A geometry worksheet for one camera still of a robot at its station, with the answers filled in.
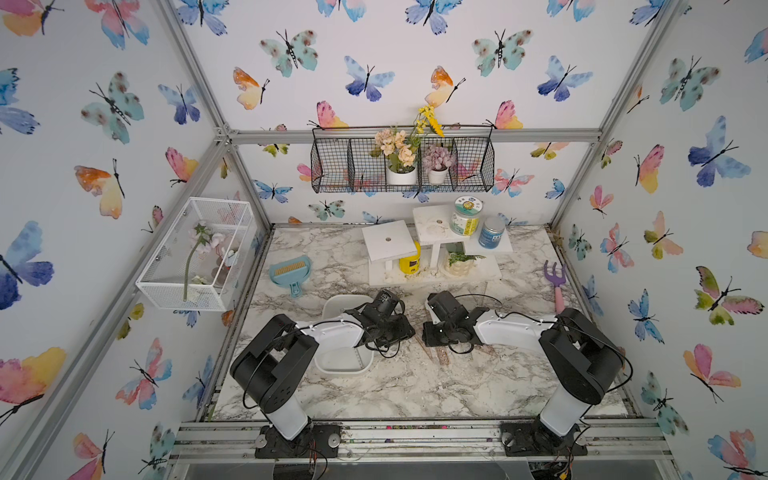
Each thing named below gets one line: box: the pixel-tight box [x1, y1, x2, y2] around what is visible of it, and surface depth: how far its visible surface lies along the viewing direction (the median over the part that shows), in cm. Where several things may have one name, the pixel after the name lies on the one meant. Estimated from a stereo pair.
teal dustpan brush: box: [269, 255, 312, 298], surface depth 107 cm
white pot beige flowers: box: [375, 129, 417, 186], surface depth 84 cm
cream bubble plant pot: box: [444, 252, 487, 277], surface depth 100 cm
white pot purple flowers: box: [422, 144, 454, 185], surface depth 92 cm
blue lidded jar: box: [478, 216, 506, 250], surface depth 91 cm
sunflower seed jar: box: [450, 195, 484, 237], surface depth 85 cm
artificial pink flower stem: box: [183, 221, 226, 302], surface depth 76 cm
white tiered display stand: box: [361, 204, 513, 286], surface depth 100 cm
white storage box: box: [296, 295, 374, 375], surface depth 64 cm
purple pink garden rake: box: [544, 260, 567, 314], surface depth 107 cm
